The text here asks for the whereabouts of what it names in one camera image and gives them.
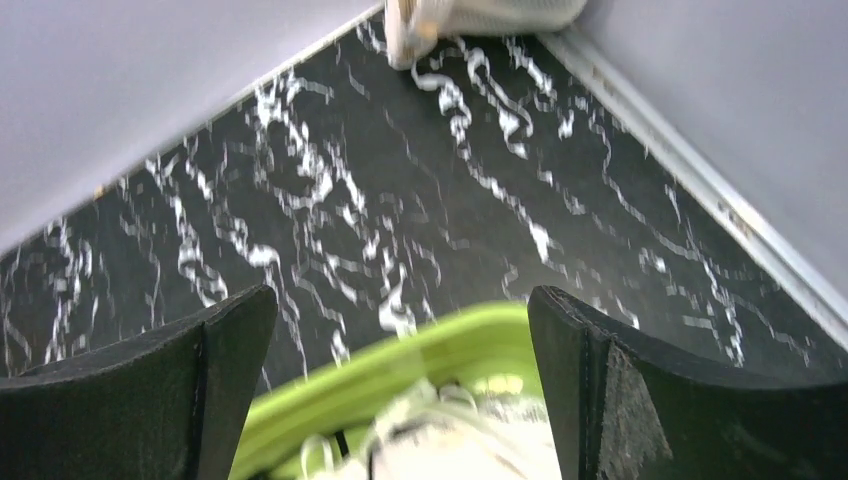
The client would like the green plastic basin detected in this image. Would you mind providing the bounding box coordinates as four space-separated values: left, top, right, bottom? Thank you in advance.
230 301 543 479

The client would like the white garment in basin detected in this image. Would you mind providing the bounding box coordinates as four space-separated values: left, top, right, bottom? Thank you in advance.
300 380 562 479

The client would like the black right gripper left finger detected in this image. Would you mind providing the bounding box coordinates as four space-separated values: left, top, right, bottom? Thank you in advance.
1 285 277 479

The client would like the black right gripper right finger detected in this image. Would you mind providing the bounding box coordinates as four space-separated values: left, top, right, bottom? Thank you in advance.
527 286 847 479

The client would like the white mesh laundry bag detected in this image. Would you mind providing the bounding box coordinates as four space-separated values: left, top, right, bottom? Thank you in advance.
384 0 587 70

